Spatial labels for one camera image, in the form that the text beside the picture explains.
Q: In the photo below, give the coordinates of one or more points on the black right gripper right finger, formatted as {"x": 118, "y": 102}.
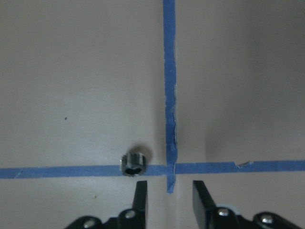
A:
{"x": 203, "y": 204}

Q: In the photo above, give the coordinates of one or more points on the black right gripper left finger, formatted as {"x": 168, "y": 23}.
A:
{"x": 139, "y": 204}

